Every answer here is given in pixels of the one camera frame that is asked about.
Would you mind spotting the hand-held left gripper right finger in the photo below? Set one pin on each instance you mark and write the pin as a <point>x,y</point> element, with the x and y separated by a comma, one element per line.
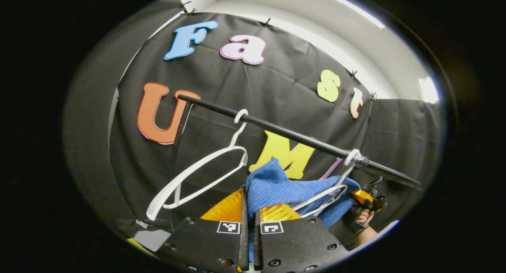
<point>257,245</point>

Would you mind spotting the white cloth tag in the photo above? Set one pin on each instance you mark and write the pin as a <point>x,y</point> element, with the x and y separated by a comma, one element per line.
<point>141,224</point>

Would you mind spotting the row of black cloth clips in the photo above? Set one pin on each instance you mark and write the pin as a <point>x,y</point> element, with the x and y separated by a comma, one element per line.
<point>267,22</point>

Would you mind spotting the white hanger holding shirt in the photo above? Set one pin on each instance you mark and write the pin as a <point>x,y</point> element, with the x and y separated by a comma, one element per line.
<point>354,156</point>

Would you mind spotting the black clothes rack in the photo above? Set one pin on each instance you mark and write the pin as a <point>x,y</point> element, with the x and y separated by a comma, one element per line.
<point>276,129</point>

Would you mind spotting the small ceiling light panel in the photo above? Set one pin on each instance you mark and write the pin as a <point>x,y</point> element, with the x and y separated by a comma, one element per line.
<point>428,90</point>

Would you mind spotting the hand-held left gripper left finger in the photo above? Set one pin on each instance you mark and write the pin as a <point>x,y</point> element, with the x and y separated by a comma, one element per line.
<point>243,241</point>

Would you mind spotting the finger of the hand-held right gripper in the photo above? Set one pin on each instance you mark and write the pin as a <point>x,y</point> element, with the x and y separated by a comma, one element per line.
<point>361,198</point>

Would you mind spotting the empty white hanger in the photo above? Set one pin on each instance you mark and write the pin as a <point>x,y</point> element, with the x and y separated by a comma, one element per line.
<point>155,209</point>

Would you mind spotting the blue shirt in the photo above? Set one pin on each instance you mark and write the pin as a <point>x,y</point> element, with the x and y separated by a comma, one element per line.
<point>276,186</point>

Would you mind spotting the black backdrop cloth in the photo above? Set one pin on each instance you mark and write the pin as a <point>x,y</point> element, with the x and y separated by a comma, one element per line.
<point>221,75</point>

